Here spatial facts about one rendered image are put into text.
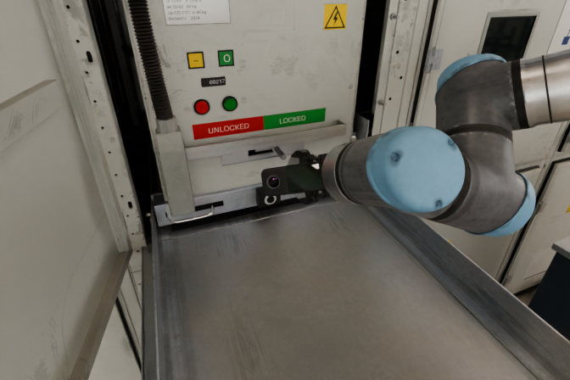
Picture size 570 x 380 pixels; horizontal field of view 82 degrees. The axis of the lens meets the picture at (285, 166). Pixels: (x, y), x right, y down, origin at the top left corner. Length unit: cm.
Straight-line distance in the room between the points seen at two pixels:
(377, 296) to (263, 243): 27
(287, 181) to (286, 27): 35
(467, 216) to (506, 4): 68
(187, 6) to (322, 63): 31
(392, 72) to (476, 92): 38
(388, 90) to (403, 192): 53
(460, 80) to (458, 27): 42
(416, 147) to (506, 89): 17
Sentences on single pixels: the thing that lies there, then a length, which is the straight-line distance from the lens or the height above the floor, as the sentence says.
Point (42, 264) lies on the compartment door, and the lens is 58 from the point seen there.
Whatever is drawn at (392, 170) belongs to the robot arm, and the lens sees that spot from 34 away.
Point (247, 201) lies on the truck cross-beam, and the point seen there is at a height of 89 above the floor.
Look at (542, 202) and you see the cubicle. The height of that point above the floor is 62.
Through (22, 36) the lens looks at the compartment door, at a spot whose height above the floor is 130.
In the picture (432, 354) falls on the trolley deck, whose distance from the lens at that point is 65.
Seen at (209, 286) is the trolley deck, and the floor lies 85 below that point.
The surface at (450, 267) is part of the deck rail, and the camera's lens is 77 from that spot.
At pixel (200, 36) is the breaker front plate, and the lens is 70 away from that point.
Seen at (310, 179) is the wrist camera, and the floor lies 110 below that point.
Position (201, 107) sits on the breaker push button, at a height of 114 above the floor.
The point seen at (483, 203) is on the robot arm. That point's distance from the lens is 43.
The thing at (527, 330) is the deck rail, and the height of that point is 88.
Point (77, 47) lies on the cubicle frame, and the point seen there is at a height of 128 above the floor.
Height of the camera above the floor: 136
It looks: 29 degrees down
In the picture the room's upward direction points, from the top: straight up
